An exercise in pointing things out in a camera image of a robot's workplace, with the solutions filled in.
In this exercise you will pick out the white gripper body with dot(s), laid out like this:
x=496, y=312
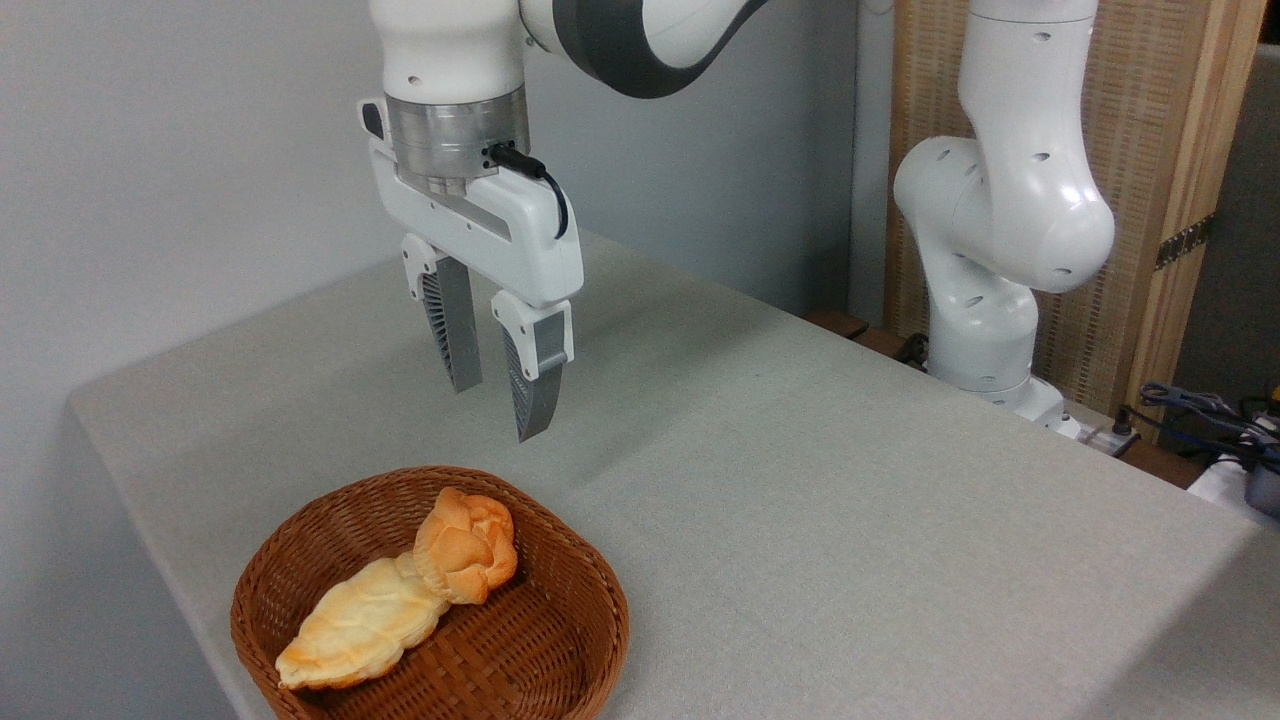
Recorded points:
x=530, y=245

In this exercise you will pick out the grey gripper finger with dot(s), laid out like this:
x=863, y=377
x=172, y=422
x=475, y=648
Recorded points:
x=540, y=370
x=460, y=330

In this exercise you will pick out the round braided bread roll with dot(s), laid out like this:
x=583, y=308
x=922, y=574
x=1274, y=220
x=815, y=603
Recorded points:
x=465, y=545

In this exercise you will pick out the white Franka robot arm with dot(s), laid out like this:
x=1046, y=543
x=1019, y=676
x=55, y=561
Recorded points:
x=1030, y=200

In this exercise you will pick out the long braided bread loaf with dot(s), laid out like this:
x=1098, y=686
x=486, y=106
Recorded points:
x=360, y=625

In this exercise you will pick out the brown wicker basket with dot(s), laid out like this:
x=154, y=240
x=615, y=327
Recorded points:
x=540, y=640

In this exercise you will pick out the brown wooden base board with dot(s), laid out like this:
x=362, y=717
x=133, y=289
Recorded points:
x=850, y=328

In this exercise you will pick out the white power strip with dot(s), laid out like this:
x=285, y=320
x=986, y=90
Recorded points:
x=1095, y=435

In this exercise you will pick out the wooden rattan folding screen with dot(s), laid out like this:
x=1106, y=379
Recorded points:
x=1145, y=130

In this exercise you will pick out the black screen hinge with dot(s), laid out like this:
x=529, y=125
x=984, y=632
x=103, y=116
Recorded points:
x=1185, y=242

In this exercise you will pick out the grey plastic box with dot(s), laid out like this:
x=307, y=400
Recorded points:
x=1265, y=490

